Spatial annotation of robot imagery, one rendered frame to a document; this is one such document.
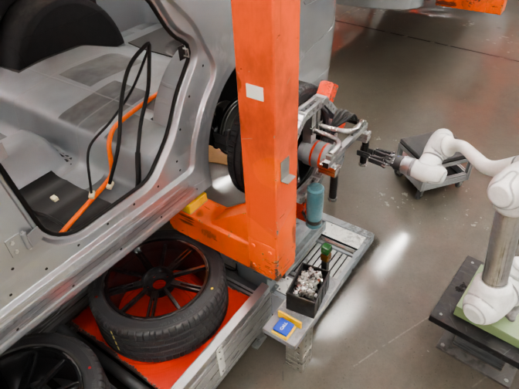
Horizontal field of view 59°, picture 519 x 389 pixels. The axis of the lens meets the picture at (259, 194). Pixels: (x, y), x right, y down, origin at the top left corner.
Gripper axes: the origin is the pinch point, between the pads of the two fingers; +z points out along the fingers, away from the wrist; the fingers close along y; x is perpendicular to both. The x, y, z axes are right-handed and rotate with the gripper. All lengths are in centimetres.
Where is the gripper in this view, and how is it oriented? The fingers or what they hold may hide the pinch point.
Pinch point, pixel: (364, 151)
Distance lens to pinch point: 245.9
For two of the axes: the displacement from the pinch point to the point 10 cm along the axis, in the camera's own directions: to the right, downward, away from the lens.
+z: -8.2, -3.4, 4.6
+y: 5.7, -5.4, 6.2
